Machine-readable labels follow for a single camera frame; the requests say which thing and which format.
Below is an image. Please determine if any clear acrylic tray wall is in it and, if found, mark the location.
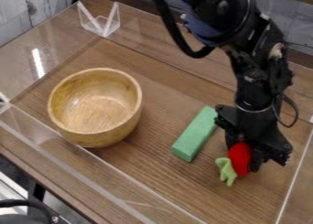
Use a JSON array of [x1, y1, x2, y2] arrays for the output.
[[0, 101, 313, 224]]

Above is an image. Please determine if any green rectangular block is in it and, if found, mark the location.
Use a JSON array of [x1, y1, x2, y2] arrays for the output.
[[171, 106, 217, 162]]

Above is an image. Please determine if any black cable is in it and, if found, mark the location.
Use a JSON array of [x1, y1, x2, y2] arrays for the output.
[[0, 198, 52, 224]]

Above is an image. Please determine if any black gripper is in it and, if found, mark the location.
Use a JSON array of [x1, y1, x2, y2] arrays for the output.
[[215, 104, 293, 172]]

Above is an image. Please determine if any black metal table leg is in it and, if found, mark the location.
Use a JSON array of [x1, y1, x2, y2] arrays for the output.
[[28, 180, 45, 202]]

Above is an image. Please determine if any red plush fruit green leaf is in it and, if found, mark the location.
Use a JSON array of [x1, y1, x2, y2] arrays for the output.
[[215, 142, 251, 187]]

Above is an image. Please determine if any clear acrylic corner bracket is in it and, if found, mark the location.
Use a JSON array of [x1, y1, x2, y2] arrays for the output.
[[77, 2, 120, 37]]

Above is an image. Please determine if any wooden bowl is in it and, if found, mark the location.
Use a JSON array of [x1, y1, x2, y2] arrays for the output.
[[48, 68, 143, 148]]

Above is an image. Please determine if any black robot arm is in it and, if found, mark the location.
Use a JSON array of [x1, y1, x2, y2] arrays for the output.
[[151, 0, 294, 173]]

